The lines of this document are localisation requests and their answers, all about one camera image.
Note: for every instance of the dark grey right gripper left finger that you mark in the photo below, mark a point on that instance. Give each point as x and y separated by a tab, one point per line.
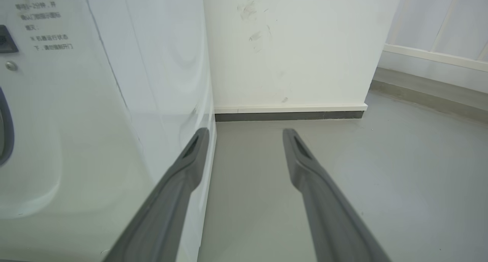
167	208

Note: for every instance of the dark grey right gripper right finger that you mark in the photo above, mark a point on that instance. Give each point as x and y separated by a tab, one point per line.
328	212

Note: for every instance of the white washing machine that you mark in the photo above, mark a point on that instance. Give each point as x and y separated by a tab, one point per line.
103	121

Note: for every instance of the dark washing machine door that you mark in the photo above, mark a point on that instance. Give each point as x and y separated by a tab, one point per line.
5	128

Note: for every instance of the white and grey baseboard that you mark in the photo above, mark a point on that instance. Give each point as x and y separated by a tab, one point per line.
289	112

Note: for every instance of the white window frame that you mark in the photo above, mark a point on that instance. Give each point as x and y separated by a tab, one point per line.
438	44

